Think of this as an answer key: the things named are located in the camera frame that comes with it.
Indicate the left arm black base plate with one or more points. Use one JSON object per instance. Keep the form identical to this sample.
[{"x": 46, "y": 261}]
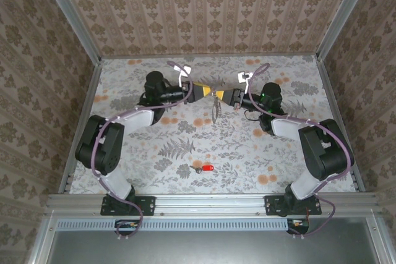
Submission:
[{"x": 148, "y": 205}]

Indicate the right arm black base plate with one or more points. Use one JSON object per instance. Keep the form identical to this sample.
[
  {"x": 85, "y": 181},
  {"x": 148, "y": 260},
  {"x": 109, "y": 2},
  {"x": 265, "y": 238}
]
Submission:
[{"x": 272, "y": 205}]

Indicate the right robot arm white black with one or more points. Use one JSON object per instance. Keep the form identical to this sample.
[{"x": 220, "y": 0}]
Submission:
[{"x": 287, "y": 128}]

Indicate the aluminium frame post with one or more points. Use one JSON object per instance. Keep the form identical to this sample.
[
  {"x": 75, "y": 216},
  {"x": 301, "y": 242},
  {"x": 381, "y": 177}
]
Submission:
[
  {"x": 71, "y": 13},
  {"x": 343, "y": 7}
]

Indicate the aluminium side rail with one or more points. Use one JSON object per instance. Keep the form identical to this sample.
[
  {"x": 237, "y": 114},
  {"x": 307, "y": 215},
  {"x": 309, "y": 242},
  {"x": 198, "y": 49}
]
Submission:
[
  {"x": 88, "y": 106},
  {"x": 338, "y": 121}
]

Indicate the aluminium mounting rail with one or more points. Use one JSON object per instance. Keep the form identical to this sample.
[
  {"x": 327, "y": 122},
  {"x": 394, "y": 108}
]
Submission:
[{"x": 210, "y": 203}]

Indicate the floral table cover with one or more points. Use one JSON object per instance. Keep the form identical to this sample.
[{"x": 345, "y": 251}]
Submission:
[{"x": 216, "y": 152}]

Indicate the black connector box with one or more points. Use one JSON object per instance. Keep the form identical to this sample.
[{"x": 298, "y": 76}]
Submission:
[
  {"x": 298, "y": 226},
  {"x": 127, "y": 226}
]

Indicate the grey metal panel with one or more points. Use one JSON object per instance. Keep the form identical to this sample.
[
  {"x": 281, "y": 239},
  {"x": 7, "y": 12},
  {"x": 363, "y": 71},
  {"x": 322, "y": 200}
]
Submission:
[{"x": 216, "y": 248}]

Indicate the key with red tag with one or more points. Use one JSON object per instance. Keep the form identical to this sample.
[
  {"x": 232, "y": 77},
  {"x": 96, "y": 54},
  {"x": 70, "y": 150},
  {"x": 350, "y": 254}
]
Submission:
[{"x": 208, "y": 168}]

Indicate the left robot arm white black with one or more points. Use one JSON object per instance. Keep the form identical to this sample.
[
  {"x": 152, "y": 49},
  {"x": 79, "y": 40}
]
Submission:
[{"x": 136, "y": 118}]

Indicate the metal keyring with many rings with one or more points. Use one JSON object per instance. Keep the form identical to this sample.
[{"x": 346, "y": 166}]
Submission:
[{"x": 215, "y": 112}]

